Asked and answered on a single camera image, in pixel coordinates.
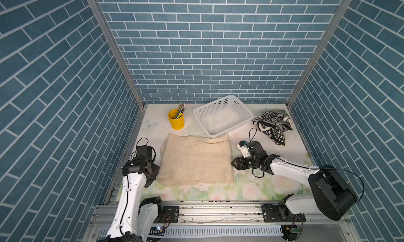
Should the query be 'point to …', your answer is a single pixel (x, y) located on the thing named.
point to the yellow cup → (176, 123)
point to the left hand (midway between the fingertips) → (158, 172)
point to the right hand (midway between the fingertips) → (236, 162)
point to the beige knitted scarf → (189, 159)
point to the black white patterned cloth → (274, 123)
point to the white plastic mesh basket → (222, 116)
